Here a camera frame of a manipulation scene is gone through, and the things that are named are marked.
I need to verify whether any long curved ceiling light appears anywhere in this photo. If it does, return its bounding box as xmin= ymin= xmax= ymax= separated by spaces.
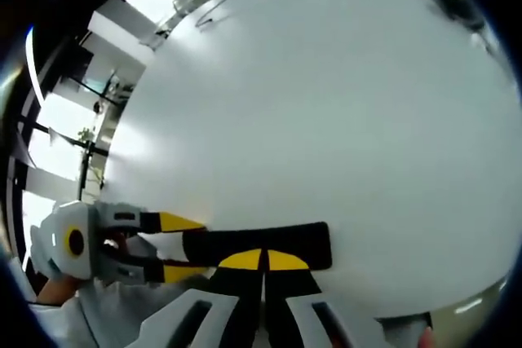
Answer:
xmin=24 ymin=27 xmax=46 ymax=104

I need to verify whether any person's right hand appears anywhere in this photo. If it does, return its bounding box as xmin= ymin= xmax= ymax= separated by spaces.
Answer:
xmin=418 ymin=325 xmax=438 ymax=348

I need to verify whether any black remote control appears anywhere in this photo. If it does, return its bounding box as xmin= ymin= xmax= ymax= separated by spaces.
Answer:
xmin=182 ymin=221 xmax=334 ymax=272

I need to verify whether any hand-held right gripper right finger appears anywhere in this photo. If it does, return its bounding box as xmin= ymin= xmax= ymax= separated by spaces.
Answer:
xmin=263 ymin=249 xmax=393 ymax=348

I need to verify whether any grey cable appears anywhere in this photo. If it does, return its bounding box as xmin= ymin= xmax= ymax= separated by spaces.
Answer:
xmin=194 ymin=0 xmax=248 ymax=28

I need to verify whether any person's left hand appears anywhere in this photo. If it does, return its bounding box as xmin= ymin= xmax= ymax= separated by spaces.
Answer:
xmin=38 ymin=275 xmax=83 ymax=306

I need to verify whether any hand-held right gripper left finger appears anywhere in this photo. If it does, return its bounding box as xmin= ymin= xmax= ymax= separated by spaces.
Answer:
xmin=138 ymin=248 xmax=264 ymax=348

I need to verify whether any black floor stand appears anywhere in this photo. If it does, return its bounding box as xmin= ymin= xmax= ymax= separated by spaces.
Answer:
xmin=76 ymin=142 xmax=109 ymax=199

